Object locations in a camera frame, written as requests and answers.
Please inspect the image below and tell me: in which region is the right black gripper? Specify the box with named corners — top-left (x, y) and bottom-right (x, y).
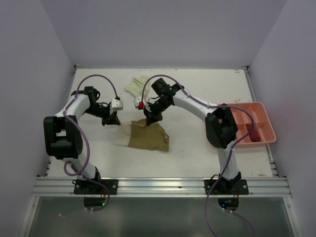
top-left (143, 98), bottom-right (171, 124)

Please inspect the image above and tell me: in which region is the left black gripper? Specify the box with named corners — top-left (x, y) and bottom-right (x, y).
top-left (84, 103), bottom-right (120, 126)

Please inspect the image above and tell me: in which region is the olive and cream underwear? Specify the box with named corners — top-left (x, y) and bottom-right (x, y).
top-left (114, 119), bottom-right (169, 152)

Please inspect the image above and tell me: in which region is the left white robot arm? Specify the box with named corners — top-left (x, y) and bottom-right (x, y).
top-left (43, 86), bottom-right (123, 194)

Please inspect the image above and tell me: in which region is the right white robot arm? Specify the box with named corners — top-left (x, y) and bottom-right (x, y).
top-left (135, 78), bottom-right (241, 194)

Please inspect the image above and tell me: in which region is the pale green underwear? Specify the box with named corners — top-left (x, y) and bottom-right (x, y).
top-left (124, 76), bottom-right (148, 98)

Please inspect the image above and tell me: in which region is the dark red rolled underwear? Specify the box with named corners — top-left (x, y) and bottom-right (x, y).
top-left (246, 124), bottom-right (261, 142)

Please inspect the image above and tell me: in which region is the pink divided tray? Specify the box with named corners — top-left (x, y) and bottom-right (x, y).
top-left (231, 102), bottom-right (276, 148)

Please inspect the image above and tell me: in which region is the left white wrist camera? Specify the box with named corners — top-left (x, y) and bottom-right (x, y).
top-left (110, 99), bottom-right (123, 112)

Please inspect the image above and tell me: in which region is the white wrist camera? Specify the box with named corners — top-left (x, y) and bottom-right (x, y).
top-left (110, 99), bottom-right (123, 112)
top-left (133, 97), bottom-right (150, 110)

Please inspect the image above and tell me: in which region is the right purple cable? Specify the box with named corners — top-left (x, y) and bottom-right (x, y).
top-left (141, 74), bottom-right (255, 237)

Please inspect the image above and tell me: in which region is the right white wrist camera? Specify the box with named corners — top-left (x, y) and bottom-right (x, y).
top-left (133, 97), bottom-right (150, 110)

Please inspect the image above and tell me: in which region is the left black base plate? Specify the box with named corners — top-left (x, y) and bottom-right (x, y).
top-left (72, 179), bottom-right (119, 195)

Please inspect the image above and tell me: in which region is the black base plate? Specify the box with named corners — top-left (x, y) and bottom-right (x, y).
top-left (72, 179), bottom-right (119, 195)
top-left (210, 172), bottom-right (249, 195)

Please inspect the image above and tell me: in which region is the aluminium mounting rail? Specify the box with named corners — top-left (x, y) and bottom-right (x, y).
top-left (32, 177), bottom-right (291, 198)

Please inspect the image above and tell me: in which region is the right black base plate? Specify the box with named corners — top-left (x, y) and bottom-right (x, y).
top-left (210, 172), bottom-right (249, 195)

